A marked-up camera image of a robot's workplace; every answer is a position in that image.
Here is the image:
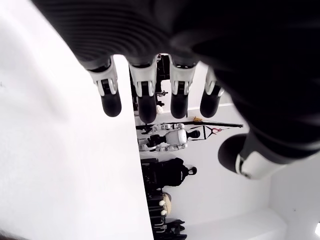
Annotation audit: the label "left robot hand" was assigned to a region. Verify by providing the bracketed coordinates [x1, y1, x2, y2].
[29, 0, 320, 181]

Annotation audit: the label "black wheeled gantry stand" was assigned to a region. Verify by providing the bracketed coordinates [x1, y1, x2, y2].
[136, 121, 245, 141]

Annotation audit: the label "white humanoid robot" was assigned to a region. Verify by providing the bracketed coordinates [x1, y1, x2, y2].
[137, 122, 201, 153]

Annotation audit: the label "black humanoid robot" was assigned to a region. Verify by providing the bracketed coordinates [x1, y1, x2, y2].
[141, 156, 198, 189]

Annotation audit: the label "black equipment stands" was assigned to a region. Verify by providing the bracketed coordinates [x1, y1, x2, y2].
[147, 192, 188, 240]

